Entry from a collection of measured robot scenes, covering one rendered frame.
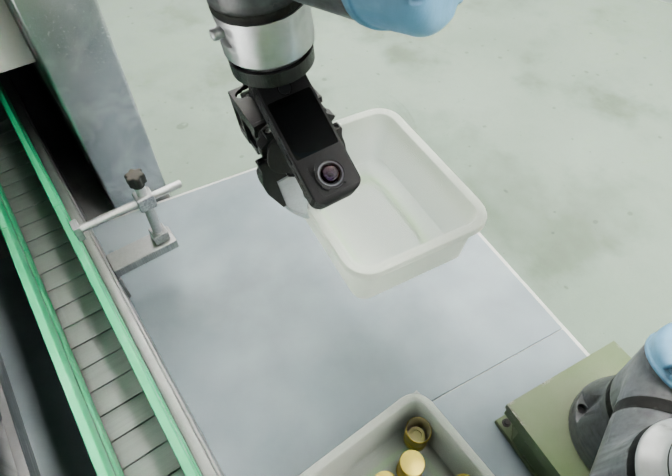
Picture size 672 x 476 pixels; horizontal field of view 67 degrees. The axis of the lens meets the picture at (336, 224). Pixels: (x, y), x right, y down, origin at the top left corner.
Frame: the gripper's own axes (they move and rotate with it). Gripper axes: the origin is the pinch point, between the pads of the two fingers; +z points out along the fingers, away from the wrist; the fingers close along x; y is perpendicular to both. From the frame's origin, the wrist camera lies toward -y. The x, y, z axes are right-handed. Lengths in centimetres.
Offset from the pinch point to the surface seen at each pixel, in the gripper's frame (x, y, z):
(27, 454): 47, 6, 28
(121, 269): 25.8, 23.9, 22.4
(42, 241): 35, 34, 19
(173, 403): 25.0, -2.3, 20.0
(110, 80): 13.7, 47.2, 5.7
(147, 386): 25.1, -2.9, 11.4
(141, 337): 25.9, 9.0, 20.0
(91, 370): 33.1, 7.5, 19.0
